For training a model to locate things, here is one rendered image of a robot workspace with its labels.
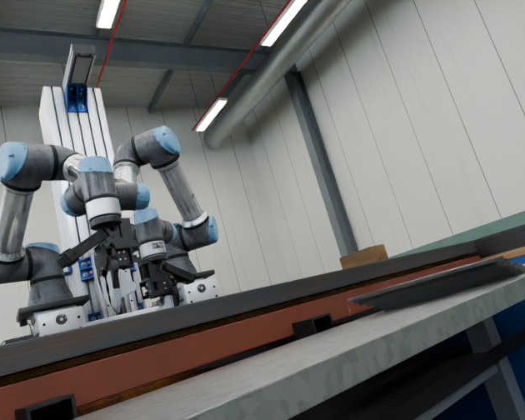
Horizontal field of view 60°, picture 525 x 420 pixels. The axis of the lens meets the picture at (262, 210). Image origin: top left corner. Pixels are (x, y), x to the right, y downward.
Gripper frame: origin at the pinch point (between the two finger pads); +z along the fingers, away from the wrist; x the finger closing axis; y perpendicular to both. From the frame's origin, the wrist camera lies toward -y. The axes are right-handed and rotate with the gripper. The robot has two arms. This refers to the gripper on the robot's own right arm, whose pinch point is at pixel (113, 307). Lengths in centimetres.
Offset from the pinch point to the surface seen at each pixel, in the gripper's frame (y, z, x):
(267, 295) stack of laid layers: 12.0, 7.3, -37.0
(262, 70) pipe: 658, -510, 523
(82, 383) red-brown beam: -21.1, 12.5, -37.0
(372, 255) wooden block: 58, 3, -27
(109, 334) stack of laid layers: -16.7, 7.4, -37.0
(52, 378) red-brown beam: -24.5, 10.9, -37.1
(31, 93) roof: 283, -630, 908
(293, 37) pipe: 638, -505, 400
